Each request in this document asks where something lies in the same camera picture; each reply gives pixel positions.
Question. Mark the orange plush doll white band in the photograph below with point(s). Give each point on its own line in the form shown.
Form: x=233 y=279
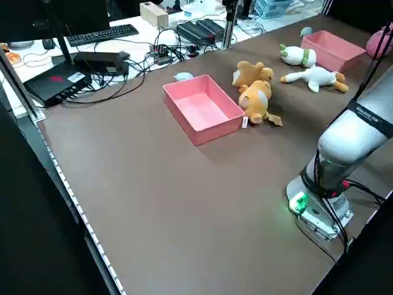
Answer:
x=255 y=101

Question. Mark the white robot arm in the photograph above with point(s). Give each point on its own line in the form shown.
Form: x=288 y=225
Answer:
x=347 y=138

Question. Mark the pink plastic box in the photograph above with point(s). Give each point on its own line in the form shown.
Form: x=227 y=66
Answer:
x=215 y=135
x=334 y=58

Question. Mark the light wooden box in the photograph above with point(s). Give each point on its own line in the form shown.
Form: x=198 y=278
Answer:
x=153 y=13

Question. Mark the black box red logo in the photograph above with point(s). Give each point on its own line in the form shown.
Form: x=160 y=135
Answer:
x=52 y=83

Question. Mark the small light blue object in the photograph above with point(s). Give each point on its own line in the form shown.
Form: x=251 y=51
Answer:
x=184 y=77

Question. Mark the grey usb hub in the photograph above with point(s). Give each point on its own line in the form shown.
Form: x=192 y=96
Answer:
x=161 y=54

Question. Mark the black power brick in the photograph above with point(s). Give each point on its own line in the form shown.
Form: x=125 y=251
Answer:
x=193 y=32
x=212 y=26

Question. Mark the black dock device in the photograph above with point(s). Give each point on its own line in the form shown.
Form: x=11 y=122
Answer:
x=98 y=60

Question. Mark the white plush doll green scarf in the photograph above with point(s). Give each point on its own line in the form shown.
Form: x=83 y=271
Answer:
x=294 y=55

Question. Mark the white goose plush doll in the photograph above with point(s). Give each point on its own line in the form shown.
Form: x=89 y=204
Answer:
x=319 y=78

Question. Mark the black keyboard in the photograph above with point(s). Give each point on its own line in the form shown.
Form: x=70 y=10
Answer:
x=101 y=34

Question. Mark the blue plastic basket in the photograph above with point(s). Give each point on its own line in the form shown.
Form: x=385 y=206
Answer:
x=271 y=8

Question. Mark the small grey round object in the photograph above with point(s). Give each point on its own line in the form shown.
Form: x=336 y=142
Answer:
x=306 y=31

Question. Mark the black computer mouse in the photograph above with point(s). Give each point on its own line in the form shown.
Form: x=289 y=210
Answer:
x=48 y=44

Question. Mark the orange round object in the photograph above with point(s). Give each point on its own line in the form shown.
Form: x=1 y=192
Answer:
x=14 y=57

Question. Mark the black computer monitor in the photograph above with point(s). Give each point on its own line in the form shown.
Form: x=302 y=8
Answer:
x=37 y=18

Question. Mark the pink plush toy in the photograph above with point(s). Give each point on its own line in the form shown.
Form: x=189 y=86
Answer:
x=380 y=43

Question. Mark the aluminium frame post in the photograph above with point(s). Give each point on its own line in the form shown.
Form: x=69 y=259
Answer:
x=18 y=86
x=230 y=27

